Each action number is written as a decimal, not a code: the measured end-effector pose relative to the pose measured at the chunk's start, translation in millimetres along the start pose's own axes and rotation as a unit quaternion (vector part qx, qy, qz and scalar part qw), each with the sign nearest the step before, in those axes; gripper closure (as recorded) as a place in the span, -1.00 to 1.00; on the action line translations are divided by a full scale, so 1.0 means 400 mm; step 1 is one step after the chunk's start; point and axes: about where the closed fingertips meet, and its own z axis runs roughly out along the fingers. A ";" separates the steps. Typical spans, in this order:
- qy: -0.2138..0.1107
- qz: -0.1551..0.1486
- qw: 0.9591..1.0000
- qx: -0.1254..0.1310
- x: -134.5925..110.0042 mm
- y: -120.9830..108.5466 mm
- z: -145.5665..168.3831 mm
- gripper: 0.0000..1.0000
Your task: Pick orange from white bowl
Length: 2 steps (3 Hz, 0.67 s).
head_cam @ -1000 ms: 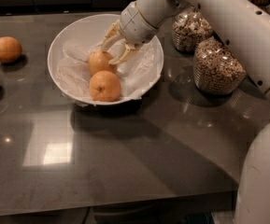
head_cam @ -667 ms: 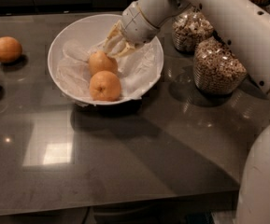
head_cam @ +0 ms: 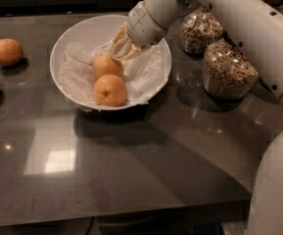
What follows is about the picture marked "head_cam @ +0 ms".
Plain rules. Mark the white bowl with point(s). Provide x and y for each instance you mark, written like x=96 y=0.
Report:
x=91 y=33

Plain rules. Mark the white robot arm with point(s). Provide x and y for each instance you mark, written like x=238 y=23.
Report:
x=253 y=49

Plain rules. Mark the orange at bowl front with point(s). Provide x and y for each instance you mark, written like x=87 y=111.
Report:
x=110 y=91

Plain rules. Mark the orange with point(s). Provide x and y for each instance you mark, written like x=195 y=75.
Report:
x=11 y=52
x=110 y=91
x=104 y=64

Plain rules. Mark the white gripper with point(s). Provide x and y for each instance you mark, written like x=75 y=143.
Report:
x=143 y=29

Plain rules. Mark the glass jar with pale cereal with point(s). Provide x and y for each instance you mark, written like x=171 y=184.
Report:
x=198 y=30

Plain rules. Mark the large glass cereal jar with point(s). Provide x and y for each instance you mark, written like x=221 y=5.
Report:
x=227 y=74

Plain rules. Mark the white plastic bag liner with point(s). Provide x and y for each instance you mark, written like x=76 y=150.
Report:
x=144 y=76

